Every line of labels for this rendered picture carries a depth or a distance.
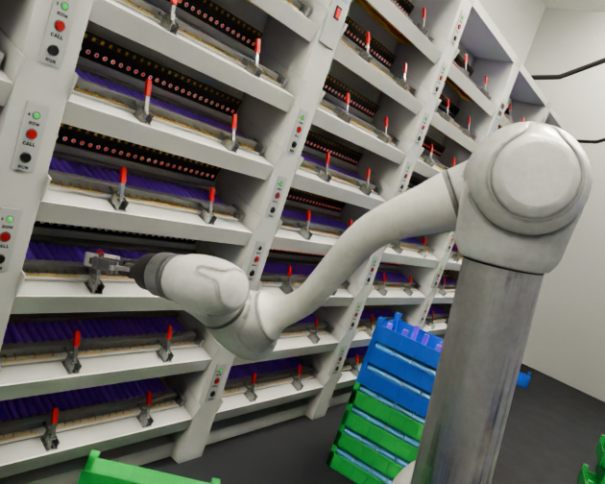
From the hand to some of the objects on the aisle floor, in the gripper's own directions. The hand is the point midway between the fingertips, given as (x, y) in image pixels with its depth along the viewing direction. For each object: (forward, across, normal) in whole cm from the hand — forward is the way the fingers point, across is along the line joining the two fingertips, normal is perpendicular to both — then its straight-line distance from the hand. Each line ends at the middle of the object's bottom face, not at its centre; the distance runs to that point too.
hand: (101, 260), depth 117 cm
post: (+21, -23, -58) cm, 66 cm away
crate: (-23, +104, -68) cm, 126 cm away
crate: (-9, +11, -65) cm, 67 cm away
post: (+21, +47, -58) cm, 78 cm away
